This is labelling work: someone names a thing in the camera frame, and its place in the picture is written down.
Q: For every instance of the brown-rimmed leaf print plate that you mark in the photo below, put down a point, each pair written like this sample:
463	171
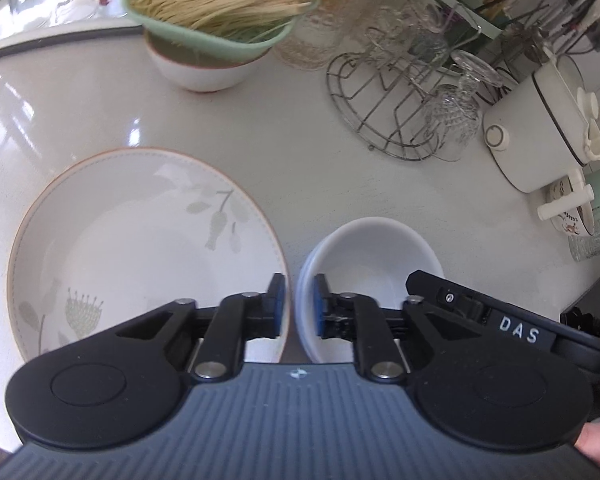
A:
145	240

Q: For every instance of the textured clear glass jar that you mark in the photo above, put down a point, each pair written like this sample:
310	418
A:
307	40

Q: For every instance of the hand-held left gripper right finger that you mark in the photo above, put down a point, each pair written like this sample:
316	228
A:
321	305

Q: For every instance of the cut glass cup on rack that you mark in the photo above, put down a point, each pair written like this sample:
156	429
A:
452	120

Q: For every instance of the row of hanging kitchen utensils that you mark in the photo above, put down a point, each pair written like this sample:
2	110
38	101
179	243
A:
565	5

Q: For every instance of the white bowl with brown rim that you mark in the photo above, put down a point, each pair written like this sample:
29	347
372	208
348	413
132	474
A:
205	75

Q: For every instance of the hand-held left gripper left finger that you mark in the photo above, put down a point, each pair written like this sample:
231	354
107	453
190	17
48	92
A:
277	305

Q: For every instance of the white enamel pot with lid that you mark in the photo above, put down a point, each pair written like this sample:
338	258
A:
535	140

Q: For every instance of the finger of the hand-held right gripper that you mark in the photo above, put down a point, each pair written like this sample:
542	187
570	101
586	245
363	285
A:
445	295

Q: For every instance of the white chopstick holder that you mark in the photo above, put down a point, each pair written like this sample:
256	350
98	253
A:
485	22

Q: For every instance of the patterned white mug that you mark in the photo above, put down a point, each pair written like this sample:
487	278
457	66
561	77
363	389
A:
572	215

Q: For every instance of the white drip tray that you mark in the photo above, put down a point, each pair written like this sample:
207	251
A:
40	30

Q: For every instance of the green bowl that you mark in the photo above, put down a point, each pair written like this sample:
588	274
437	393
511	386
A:
240	42

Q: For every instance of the clear stemmed glass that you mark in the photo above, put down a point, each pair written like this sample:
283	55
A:
477	70

